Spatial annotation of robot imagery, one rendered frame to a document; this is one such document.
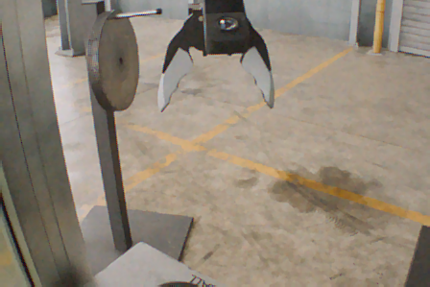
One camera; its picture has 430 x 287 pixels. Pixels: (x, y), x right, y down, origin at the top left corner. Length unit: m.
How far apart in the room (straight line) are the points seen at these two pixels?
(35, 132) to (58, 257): 0.09
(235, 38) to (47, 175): 0.23
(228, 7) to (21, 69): 0.26
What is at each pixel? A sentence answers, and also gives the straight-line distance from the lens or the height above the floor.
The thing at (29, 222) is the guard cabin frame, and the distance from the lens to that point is 0.25.
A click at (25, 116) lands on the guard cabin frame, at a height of 1.03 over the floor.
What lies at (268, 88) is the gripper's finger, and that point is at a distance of 0.50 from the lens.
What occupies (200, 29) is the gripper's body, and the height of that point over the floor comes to 1.02.
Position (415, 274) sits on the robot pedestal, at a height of 0.75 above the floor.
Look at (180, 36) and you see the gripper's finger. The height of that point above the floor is 1.01.
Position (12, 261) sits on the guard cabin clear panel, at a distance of 0.29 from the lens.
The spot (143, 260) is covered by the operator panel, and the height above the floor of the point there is 0.90.
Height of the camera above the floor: 1.10
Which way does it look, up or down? 25 degrees down
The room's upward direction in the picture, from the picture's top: straight up
